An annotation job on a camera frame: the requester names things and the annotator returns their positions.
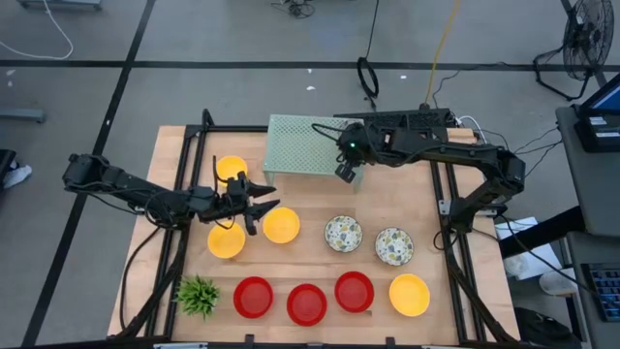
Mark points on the silver frame bracket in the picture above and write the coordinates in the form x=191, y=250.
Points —
x=181, y=345

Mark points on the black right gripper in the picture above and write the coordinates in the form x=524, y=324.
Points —
x=356, y=145

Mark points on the black perforated control box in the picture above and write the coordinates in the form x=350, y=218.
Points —
x=407, y=117

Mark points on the grey desk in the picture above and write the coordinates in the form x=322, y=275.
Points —
x=596, y=194

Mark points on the yellow plastic mini bowl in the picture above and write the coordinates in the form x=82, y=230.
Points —
x=283, y=227
x=226, y=241
x=230, y=166
x=409, y=295

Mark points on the speckled ceramic mini bowl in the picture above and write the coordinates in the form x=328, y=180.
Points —
x=343, y=234
x=394, y=246

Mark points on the black labelled device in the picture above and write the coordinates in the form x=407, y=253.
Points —
x=598, y=131

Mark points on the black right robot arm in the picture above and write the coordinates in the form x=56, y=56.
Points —
x=460, y=152

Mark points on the black table edge clamp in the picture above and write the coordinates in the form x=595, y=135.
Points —
x=388, y=342
x=249, y=340

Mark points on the black bag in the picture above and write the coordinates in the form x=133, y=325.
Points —
x=545, y=329

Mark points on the red plastic mini bowl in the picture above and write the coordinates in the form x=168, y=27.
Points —
x=354, y=292
x=306, y=305
x=253, y=297

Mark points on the small green potted plant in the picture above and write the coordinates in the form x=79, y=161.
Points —
x=197, y=296

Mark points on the grey furniture foot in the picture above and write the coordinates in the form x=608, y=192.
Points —
x=21, y=115

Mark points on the white shoe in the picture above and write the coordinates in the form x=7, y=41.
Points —
x=17, y=175

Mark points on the black aluminium table frame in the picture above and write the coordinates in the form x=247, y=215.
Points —
x=227, y=128

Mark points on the white paper sheets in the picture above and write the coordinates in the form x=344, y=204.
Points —
x=525, y=252

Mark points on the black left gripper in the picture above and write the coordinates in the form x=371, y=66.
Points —
x=235, y=203

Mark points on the green perforated metal shelf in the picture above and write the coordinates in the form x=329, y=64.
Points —
x=295, y=145

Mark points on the black backlit keyboard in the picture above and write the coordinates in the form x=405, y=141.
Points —
x=605, y=291

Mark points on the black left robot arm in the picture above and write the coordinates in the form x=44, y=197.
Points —
x=121, y=184

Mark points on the dark computer monitor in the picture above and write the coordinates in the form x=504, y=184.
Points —
x=605, y=97

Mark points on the black floor fan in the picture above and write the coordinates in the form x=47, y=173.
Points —
x=588, y=39

